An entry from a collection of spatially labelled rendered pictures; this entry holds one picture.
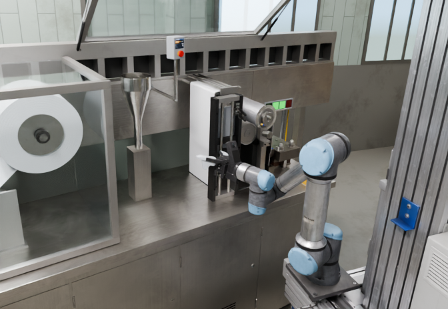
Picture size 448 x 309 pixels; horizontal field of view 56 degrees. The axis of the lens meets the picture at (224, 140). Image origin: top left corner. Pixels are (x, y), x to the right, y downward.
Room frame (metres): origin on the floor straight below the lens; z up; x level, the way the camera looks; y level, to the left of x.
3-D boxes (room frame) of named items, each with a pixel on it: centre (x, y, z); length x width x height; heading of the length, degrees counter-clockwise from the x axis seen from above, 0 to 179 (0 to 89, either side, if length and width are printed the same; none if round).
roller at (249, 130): (2.28, -0.06, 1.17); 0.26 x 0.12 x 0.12; 35
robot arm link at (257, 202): (1.55, -0.16, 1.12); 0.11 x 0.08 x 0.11; 139
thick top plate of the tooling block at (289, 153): (2.48, -0.28, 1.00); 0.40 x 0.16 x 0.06; 35
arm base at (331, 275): (1.46, -0.44, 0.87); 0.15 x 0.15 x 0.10
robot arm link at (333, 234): (1.45, -0.43, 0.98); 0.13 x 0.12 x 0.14; 139
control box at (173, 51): (1.95, 0.23, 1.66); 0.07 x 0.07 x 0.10; 53
